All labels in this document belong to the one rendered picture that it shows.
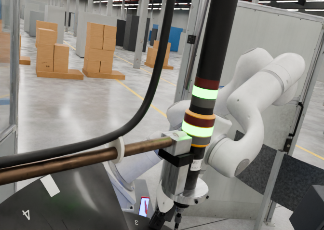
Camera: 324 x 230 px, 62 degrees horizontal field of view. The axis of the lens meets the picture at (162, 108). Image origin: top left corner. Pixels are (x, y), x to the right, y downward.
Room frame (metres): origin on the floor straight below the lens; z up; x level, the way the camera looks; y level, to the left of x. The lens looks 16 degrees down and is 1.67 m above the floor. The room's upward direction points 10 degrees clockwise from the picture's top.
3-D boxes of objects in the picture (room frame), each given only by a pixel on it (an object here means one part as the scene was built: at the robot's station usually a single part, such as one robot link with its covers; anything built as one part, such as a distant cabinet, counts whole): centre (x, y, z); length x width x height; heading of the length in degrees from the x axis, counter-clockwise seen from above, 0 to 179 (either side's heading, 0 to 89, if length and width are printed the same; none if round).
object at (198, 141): (0.36, -0.05, 1.54); 0.04 x 0.04 x 0.01
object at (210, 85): (0.36, -0.05, 1.62); 0.03 x 0.03 x 0.01
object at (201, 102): (0.36, -0.05, 1.59); 0.03 x 0.03 x 0.01
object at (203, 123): (0.36, -0.05, 1.56); 0.04 x 0.04 x 0.01
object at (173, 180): (0.36, -0.05, 1.50); 0.09 x 0.07 x 0.10; 135
